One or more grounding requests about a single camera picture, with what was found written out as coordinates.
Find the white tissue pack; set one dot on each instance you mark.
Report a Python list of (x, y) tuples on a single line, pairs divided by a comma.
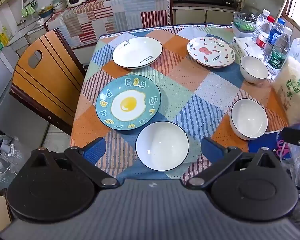
[(243, 45)]

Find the blue bowl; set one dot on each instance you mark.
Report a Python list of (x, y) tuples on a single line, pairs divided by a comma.
[(46, 12)]

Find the stack of bowls on counter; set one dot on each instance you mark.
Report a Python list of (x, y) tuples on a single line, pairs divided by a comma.
[(58, 4)]

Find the red label water bottle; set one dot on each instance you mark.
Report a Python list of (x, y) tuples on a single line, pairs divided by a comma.
[(263, 36)]

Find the plain white plate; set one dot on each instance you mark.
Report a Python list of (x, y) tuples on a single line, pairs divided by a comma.
[(137, 53)]

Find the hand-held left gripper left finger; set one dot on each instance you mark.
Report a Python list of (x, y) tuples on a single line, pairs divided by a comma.
[(95, 151)]

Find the patchwork tablecloth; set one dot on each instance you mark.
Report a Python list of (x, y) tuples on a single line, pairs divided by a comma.
[(187, 85)]

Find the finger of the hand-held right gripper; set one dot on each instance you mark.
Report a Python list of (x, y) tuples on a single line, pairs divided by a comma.
[(293, 137)]

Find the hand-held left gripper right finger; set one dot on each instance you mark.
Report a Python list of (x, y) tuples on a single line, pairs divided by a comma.
[(212, 151)]

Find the green dish cloth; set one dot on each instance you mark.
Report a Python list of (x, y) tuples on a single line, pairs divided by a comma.
[(27, 11)]

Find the blue label water bottle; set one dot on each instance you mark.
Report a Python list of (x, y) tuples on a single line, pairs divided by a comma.
[(275, 36)]

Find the grey refrigerator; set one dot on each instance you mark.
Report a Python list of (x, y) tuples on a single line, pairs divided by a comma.
[(1, 80)]

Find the green label water bottle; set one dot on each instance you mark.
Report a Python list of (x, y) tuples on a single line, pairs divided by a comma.
[(278, 55)]

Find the green plastic basket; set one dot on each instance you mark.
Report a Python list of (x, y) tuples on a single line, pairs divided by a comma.
[(241, 22)]

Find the white bowl with dark rim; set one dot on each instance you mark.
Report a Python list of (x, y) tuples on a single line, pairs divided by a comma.
[(162, 146), (253, 68), (248, 118)]

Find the striped patchwork cabinet cloth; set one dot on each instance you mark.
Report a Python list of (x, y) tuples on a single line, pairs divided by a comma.
[(115, 17)]

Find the wooden chair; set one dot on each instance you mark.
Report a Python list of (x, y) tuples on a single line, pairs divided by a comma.
[(47, 80)]

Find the white rabbit carrot plate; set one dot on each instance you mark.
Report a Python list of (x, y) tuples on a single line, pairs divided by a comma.
[(211, 52)]

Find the clear bag of rice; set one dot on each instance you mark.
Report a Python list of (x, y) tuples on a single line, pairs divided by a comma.
[(293, 87)]

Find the teal fried egg plate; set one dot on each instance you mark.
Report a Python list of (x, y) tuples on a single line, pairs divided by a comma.
[(128, 103)]

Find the cream base cabinet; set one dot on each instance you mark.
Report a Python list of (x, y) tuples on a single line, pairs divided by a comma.
[(195, 16)]

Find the clear white cap water bottle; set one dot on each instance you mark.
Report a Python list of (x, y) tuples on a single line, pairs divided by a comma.
[(261, 21)]

